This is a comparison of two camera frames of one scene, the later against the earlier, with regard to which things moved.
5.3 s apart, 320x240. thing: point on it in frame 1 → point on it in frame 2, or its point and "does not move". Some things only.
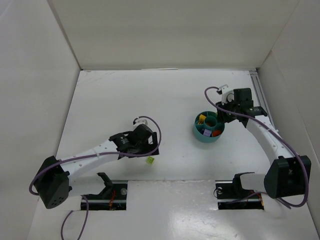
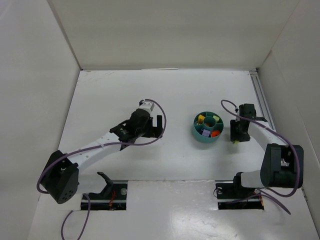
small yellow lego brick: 202,117 does not move
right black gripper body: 223,115 → 238,135
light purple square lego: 207,132 does not move
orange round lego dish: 216,132 does not move
